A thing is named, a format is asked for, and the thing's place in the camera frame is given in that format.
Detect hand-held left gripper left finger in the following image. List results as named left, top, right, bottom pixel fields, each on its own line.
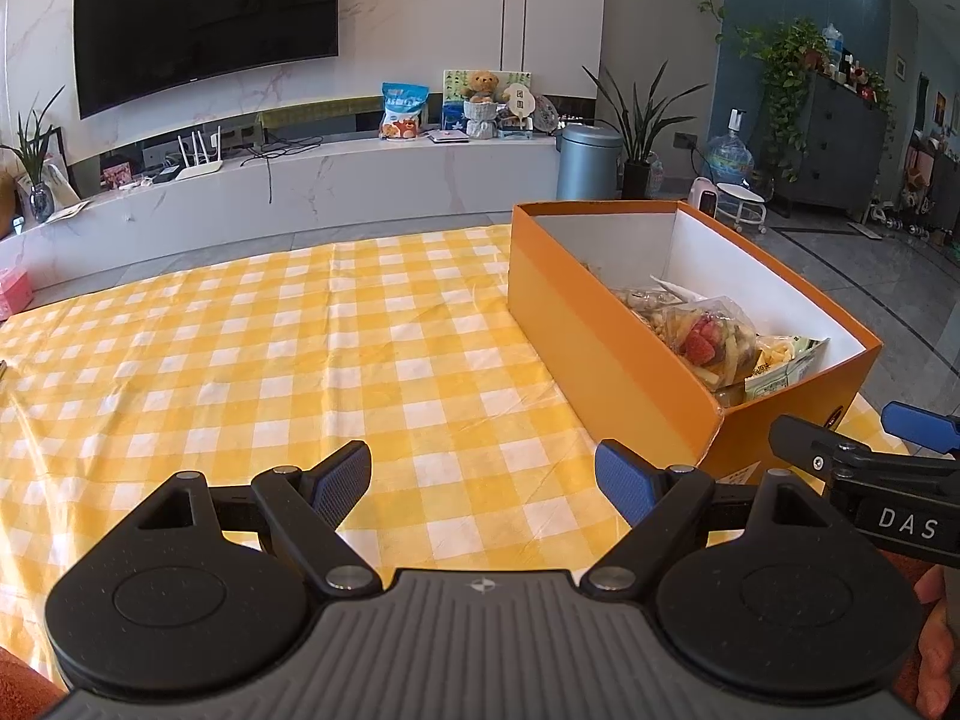
left=105, top=441, right=382, bottom=595

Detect orange cloth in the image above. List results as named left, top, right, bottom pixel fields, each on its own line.
left=0, top=649, right=69, bottom=720

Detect clear dried fruit bag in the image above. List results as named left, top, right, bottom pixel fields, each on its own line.
left=660, top=296, right=760, bottom=392

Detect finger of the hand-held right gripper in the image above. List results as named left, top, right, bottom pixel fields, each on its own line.
left=881, top=401, right=960, bottom=455
left=769, top=414, right=960, bottom=482

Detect round paper hand fan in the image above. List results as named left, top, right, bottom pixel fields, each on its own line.
left=504, top=84, right=538, bottom=133

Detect black cables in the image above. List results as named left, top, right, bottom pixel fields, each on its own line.
left=240, top=133, right=324, bottom=204

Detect yellow checked tablecloth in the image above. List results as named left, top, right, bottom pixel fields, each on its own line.
left=0, top=225, right=920, bottom=691

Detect beige peanut packet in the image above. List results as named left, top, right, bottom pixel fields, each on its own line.
left=611, top=285, right=676, bottom=332

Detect white wifi router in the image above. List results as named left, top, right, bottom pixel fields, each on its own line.
left=174, top=126, right=227, bottom=182

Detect green white chips bag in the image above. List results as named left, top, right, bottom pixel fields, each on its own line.
left=742, top=334, right=830, bottom=407

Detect white round stool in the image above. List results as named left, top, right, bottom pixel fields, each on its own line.
left=712, top=181, right=768, bottom=236

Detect blue snack bag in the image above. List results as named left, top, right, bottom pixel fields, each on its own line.
left=379, top=82, right=431, bottom=143

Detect person's right hand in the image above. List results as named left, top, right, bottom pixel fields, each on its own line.
left=911, top=562, right=955, bottom=719

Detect orange cardboard box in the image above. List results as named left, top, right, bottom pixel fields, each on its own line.
left=506, top=199, right=884, bottom=485

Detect white marble television console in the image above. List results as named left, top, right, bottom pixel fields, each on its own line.
left=0, top=131, right=563, bottom=293

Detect grey round trash can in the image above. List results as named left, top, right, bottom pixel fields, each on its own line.
left=556, top=124, right=624, bottom=202

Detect blue water jug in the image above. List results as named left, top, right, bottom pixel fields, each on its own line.
left=709, top=133, right=755, bottom=185

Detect picture frame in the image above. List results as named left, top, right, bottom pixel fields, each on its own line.
left=41, top=152, right=80, bottom=204

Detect pink box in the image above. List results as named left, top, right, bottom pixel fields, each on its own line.
left=0, top=268, right=35, bottom=320

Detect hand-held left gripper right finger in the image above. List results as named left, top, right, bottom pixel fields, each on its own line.
left=579, top=441, right=856, bottom=592

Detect black flat-screen television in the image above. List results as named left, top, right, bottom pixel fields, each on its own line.
left=73, top=0, right=340, bottom=120

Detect pothos plant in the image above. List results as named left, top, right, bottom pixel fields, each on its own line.
left=739, top=19, right=830, bottom=182

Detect dark grey drawer cabinet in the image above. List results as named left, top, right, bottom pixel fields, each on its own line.
left=772, top=73, right=890, bottom=218

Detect long-leaf potted plant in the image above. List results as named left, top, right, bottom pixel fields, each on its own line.
left=583, top=60, right=710, bottom=200

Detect white bouquet basket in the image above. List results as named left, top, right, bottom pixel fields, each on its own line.
left=463, top=101, right=500, bottom=142

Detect cluster of bottles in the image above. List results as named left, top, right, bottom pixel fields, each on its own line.
left=821, top=22, right=894, bottom=103

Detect green plant in glass vase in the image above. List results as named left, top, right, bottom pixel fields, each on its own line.
left=0, top=86, right=68, bottom=223

